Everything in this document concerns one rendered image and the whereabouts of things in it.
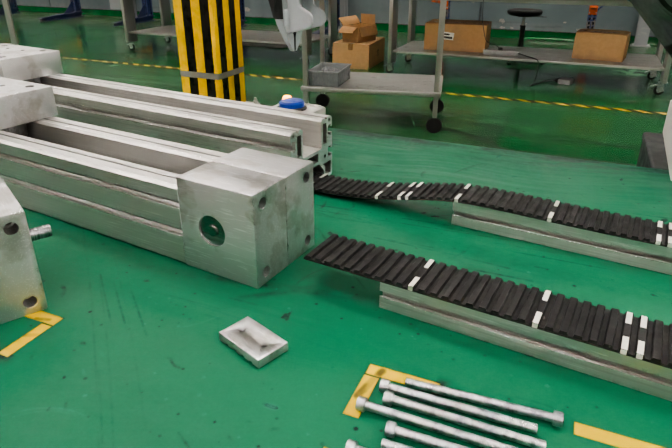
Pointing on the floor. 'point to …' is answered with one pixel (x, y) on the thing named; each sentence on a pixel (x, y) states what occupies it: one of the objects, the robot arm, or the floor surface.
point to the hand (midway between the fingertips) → (289, 41)
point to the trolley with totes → (338, 72)
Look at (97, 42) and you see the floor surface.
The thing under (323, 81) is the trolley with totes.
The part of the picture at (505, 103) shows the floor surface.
